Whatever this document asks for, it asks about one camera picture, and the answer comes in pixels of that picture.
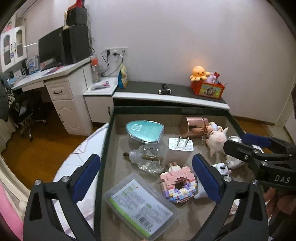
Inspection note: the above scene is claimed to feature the white astronaut figurine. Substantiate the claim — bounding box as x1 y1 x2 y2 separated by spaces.
212 155 243 175

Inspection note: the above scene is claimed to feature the small white plug charger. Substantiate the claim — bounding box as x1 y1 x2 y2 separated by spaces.
166 137 194 166

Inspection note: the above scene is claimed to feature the rose gold metal canister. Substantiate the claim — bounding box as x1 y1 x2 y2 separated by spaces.
179 116 209 138

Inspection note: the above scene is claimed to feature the pink block donut toy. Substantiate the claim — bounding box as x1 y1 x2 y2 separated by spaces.
160 162 197 203

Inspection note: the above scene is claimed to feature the clear box green label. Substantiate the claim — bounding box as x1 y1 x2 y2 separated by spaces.
103 173 179 240

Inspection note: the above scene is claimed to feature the clear glass bottle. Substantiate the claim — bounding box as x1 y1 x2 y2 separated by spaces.
123 143 166 174

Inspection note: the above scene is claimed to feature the clear teal-lid container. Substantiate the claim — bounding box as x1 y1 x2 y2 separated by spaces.
125 120 165 148

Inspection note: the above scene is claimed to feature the large white power adapter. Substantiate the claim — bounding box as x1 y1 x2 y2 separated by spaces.
194 179 217 200

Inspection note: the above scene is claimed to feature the person's right hand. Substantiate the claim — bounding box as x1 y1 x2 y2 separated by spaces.
263 188 295 219

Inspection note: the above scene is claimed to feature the pink purple plush toy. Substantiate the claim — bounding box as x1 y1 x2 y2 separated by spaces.
204 72 217 84

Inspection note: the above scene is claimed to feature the red toy storage box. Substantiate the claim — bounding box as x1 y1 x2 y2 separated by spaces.
191 81 225 99

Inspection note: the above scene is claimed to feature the striped white quilted tablecloth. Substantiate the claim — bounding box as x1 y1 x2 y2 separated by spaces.
54 123 108 229

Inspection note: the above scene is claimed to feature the orange octopus plush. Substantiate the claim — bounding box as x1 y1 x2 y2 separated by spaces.
190 66 210 81

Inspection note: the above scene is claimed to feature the pink tray box black rim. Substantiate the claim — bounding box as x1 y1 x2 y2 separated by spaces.
93 106 255 241

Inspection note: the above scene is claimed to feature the black dumbbell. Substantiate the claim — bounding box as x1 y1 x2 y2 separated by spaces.
158 84 171 95

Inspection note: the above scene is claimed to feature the black office chair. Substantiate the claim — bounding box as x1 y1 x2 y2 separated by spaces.
9 90 47 142

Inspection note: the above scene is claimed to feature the black white low cabinet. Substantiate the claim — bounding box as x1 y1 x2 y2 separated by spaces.
113 81 230 111

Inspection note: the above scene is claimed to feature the dark patterned jacket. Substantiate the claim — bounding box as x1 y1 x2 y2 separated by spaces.
0 72 16 122

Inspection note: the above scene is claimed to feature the white small side cabinet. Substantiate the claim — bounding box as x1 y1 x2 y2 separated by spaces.
83 77 118 123

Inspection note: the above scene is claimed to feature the white computer desk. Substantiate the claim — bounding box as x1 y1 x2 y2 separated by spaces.
13 58 93 136

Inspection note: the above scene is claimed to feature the blue yellow snack bag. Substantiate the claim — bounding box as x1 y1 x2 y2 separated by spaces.
118 64 128 88

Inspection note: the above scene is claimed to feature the orange-cap water bottle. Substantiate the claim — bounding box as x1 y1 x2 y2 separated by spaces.
91 57 101 83

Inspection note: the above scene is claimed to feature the black computer monitor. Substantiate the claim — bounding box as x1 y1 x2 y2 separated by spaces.
38 27 63 71

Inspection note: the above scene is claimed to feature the white glass-door hutch cabinet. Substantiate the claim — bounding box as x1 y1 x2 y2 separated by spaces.
1 25 27 72

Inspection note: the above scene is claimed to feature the black computer tower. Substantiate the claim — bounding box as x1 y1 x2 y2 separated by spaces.
60 25 90 65

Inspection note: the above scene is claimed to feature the small black speaker box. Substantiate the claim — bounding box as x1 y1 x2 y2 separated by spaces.
66 7 87 26

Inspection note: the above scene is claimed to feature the white bed frame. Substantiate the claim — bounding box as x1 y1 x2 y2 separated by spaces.
1 156 30 219

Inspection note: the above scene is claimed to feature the white wall power outlet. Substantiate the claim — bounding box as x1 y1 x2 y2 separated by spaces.
105 47 128 62

